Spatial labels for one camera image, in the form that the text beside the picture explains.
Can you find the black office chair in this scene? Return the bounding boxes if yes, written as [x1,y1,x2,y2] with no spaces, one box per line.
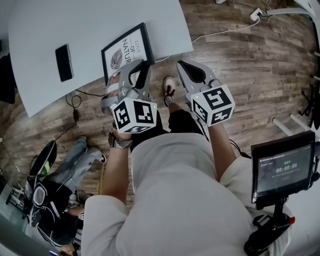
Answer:
[0,39,19,105]

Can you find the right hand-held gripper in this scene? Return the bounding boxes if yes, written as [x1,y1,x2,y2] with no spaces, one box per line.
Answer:
[176,60,236,128]

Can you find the person's left forearm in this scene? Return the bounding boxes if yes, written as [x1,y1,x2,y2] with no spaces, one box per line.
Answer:
[98,126,134,209]

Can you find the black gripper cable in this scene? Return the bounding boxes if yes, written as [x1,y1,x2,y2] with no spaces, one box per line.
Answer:
[193,112,211,144]

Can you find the black tripod stand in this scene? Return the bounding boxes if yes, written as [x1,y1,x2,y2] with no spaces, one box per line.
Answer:
[297,74,320,131]

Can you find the person's black shorts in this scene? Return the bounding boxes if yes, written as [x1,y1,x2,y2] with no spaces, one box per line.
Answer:
[129,109,209,151]

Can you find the white power strip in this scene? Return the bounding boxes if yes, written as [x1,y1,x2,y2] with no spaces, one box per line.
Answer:
[249,7,263,22]

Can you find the small white table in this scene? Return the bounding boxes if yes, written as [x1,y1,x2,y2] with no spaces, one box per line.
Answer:
[265,0,320,21]

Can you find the black power adapter cable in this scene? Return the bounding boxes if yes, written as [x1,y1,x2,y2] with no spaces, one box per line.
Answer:
[65,88,94,142]

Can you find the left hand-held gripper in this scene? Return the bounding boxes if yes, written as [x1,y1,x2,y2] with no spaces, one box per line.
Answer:
[100,58,158,135]

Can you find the white power cable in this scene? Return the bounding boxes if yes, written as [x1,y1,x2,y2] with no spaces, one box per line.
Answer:
[152,16,261,64]

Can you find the white metal rack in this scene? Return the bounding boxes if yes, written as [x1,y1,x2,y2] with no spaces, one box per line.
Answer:
[271,113,314,136]

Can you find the person's left hand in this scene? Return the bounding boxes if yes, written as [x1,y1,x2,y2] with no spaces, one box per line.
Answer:
[107,74,122,98]

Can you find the metal band wristwatch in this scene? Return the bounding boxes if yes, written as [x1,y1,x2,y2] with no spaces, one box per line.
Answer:
[107,132,134,150]

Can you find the black framed picture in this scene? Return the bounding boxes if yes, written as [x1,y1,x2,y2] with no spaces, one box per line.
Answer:
[100,22,155,87]

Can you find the black monitor screen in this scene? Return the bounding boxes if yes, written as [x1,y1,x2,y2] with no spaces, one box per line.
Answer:
[250,130,317,205]

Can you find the person's right shoe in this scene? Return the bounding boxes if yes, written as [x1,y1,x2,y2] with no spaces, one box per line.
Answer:
[162,76,176,109]

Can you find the person's white shirt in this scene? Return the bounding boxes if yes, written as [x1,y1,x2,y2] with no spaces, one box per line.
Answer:
[83,132,295,256]

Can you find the person's right forearm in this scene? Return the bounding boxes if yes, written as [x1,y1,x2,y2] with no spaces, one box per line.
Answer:
[206,121,237,184]

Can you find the black smartphone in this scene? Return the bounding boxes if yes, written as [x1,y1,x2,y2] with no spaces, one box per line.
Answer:
[54,43,75,83]

